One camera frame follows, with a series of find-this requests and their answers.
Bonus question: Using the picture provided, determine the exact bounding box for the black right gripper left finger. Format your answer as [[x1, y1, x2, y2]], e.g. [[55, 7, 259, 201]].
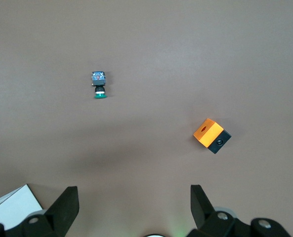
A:
[[0, 186, 80, 237]]

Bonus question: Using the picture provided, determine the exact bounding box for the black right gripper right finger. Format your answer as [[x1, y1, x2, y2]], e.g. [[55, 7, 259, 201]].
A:
[[187, 184, 293, 237]]

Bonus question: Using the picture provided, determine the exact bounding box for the white drawer cabinet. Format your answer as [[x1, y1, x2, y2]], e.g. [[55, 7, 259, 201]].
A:
[[0, 183, 44, 230]]

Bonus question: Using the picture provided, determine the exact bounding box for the brown table cover sheet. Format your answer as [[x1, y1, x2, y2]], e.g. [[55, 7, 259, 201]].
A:
[[0, 0, 293, 237]]

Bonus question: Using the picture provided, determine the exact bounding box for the orange black button enclosure box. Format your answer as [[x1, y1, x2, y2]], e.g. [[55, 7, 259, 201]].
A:
[[193, 118, 232, 155]]

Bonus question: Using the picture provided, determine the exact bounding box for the green push button switch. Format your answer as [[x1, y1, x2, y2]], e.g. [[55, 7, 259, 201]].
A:
[[90, 71, 109, 100]]

